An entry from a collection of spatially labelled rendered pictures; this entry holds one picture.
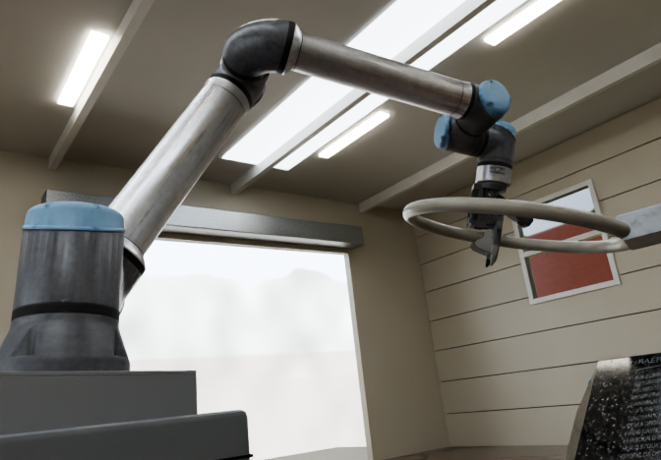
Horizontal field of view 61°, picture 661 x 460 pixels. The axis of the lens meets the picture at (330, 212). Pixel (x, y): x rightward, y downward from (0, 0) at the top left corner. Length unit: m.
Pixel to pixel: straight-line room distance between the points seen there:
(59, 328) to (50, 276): 0.08
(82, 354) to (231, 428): 0.23
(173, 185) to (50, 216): 0.31
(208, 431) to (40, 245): 0.37
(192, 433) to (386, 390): 8.35
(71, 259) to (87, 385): 0.19
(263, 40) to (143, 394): 0.74
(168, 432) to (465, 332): 8.79
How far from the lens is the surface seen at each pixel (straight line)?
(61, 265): 0.91
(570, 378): 8.47
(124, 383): 0.86
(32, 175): 7.48
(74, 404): 0.84
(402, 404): 9.30
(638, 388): 1.10
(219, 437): 0.81
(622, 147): 8.25
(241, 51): 1.27
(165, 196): 1.17
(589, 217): 1.11
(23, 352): 0.89
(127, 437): 0.76
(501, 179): 1.52
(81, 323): 0.89
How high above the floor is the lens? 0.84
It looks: 19 degrees up
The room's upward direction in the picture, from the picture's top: 6 degrees counter-clockwise
